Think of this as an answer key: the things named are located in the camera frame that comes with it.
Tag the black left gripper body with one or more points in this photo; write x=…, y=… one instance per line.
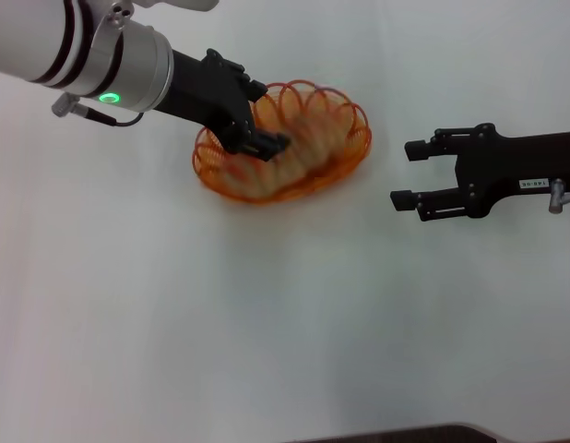
x=206, y=97

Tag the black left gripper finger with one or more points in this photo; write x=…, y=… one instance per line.
x=266, y=145
x=258, y=91

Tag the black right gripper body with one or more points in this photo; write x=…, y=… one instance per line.
x=511, y=171

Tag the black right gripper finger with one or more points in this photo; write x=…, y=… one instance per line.
x=419, y=150
x=405, y=199

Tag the orange and cream striped bread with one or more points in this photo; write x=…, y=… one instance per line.
x=308, y=143

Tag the dark brown robot base edge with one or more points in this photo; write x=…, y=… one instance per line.
x=451, y=436

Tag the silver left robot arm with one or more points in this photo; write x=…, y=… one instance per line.
x=59, y=41

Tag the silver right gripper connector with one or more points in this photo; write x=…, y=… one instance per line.
x=559, y=196

